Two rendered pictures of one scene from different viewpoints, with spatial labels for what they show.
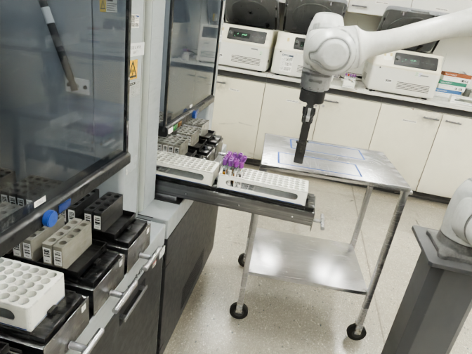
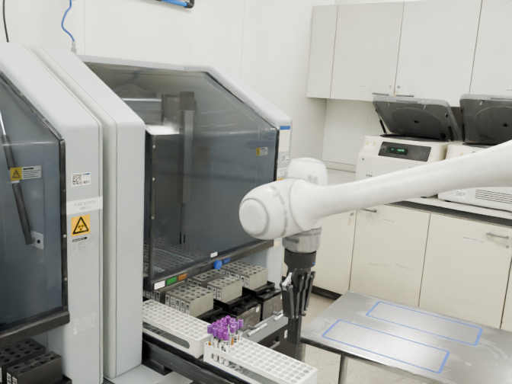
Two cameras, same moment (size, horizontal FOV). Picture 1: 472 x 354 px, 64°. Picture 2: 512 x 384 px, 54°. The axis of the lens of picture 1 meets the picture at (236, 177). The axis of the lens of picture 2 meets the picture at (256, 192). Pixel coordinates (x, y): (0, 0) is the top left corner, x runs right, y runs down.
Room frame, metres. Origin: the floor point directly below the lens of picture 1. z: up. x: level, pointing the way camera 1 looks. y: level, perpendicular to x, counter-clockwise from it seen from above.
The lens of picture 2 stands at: (0.10, -0.62, 1.53)
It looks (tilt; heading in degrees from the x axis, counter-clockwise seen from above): 11 degrees down; 28
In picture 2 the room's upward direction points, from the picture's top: 3 degrees clockwise
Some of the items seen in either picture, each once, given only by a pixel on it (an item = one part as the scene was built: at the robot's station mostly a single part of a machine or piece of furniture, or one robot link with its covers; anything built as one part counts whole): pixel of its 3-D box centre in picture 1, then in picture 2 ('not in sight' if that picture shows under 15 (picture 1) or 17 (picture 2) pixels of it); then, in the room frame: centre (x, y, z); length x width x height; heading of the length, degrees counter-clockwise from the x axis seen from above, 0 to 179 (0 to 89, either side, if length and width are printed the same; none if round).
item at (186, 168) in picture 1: (174, 167); (171, 328); (1.22, 0.22, 0.83); 0.30 x 0.10 x 0.06; 82
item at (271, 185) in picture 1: (263, 185); (257, 366); (1.18, -0.09, 0.83); 0.30 x 0.10 x 0.06; 82
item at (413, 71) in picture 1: (404, 51); not in sight; (3.63, -1.32, 1.25); 0.62 x 0.56 x 0.69; 171
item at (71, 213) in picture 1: (84, 207); (22, 366); (0.84, 0.37, 0.85); 0.12 x 0.02 x 0.06; 172
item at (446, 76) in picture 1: (456, 76); not in sight; (3.70, -1.88, 1.10); 0.24 x 0.13 x 0.10; 80
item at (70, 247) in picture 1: (74, 244); not in sight; (0.68, 0.33, 0.85); 0.12 x 0.02 x 0.06; 173
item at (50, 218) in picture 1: (50, 218); not in sight; (0.57, 0.31, 0.98); 0.03 x 0.01 x 0.03; 172
